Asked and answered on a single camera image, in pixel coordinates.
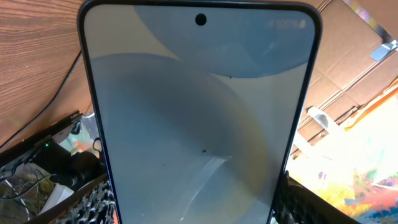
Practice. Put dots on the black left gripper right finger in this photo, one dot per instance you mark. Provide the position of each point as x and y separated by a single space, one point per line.
294 203

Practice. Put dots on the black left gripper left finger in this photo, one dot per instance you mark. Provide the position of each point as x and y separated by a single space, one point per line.
94 203

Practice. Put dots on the Samsung Galaxy S24+ smartphone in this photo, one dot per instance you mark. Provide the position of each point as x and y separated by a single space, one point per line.
197 102

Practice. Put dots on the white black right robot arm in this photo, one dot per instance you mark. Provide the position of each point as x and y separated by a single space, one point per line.
43 149

